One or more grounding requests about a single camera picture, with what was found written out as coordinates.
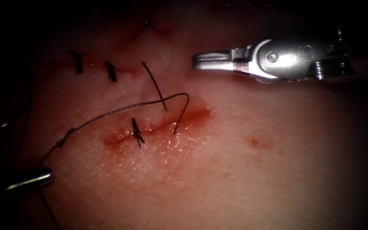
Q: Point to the right arm needle driver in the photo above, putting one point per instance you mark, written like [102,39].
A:
[286,59]

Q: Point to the right arm needle driver jaw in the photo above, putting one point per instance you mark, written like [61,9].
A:
[212,66]
[212,55]

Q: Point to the left arm needle driver jaw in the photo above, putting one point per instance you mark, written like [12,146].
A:
[30,181]

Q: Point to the black thread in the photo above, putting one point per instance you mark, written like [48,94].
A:
[139,104]

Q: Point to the tissue pad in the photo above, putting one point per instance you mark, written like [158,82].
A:
[235,143]

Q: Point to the black stitching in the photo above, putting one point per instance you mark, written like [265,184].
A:
[79,65]
[136,131]

